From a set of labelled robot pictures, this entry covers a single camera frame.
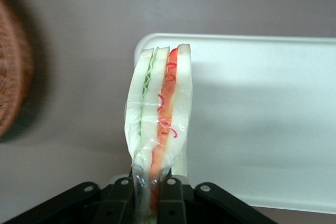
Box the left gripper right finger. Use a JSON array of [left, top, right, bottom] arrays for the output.
[[157, 176, 279, 224]]

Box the cream plastic tray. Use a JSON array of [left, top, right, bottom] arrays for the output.
[[133, 33, 336, 214]]

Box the triangle sandwich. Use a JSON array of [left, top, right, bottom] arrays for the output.
[[123, 42, 194, 224]]

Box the brown wicker basket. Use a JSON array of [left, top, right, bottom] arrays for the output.
[[0, 0, 35, 140]]

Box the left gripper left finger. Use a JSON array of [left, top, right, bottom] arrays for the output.
[[0, 176, 136, 224]]

